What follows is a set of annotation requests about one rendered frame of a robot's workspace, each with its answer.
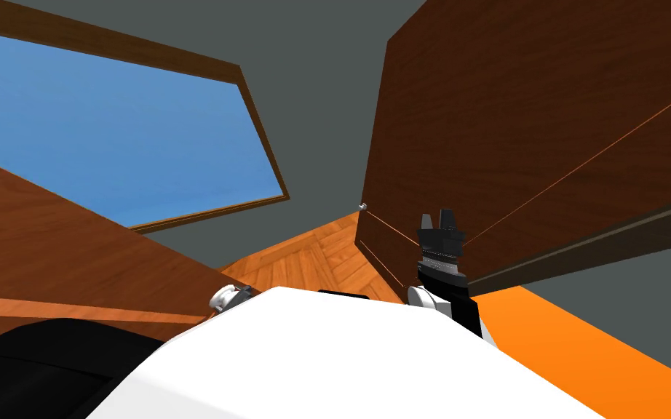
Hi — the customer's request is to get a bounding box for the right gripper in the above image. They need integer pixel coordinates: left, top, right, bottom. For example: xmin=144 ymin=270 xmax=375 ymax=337
xmin=416 ymin=209 xmax=466 ymax=254

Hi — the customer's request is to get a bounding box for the dark brown wooden cupboard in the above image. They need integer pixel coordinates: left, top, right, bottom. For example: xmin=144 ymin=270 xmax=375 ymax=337
xmin=353 ymin=0 xmax=671 ymax=299

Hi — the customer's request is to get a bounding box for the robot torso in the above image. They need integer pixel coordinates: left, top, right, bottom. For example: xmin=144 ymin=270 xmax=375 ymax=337
xmin=84 ymin=285 xmax=606 ymax=419

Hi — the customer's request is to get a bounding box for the brown wooden cabinet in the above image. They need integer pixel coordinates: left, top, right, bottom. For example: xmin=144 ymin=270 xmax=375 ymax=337
xmin=0 ymin=149 xmax=262 ymax=352

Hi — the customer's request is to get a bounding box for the window with brown frame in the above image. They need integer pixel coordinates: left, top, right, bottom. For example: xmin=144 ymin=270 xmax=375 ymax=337
xmin=0 ymin=0 xmax=291 ymax=236

